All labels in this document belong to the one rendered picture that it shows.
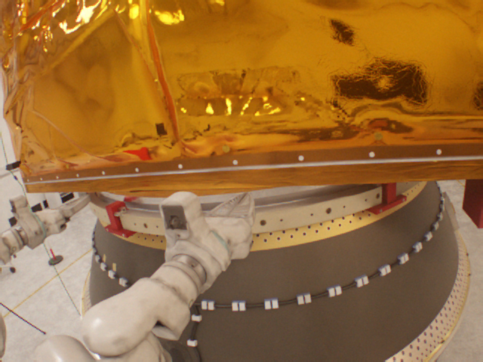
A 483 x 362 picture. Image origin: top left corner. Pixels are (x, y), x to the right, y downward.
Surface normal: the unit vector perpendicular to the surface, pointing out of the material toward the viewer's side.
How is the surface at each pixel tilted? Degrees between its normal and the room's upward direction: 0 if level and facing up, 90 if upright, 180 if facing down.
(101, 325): 3
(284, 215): 90
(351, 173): 90
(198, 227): 80
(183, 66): 87
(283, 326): 62
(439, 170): 90
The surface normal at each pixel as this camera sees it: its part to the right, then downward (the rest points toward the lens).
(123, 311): -0.05, -0.98
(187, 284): 0.75, -0.47
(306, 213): 0.07, 0.29
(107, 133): -0.29, 0.29
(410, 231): 0.33, -0.26
